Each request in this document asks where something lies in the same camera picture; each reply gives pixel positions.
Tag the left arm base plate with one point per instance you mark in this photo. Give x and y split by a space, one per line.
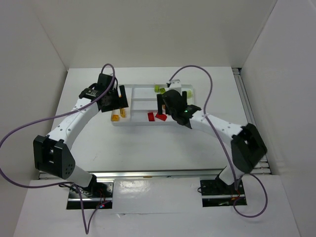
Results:
102 198

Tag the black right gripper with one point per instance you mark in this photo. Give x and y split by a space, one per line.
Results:
170 103

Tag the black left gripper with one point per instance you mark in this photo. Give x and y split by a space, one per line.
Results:
118 100

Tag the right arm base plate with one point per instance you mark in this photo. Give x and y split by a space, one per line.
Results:
215 194

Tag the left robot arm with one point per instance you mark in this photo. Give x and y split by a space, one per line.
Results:
52 153

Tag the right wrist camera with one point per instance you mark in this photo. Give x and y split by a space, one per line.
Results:
174 84

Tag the small orange square lego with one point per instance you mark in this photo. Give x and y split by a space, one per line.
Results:
115 118

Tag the red rectangular lego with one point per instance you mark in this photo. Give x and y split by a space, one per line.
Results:
162 117

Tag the front aluminium rail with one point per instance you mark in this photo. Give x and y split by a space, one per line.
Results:
168 173

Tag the white divided sorting tray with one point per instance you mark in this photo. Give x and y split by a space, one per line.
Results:
142 99

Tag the orange lego plate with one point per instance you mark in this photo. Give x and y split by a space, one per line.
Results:
122 113

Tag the red curved lego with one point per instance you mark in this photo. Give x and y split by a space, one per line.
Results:
151 116

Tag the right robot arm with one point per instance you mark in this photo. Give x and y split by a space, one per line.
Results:
243 145

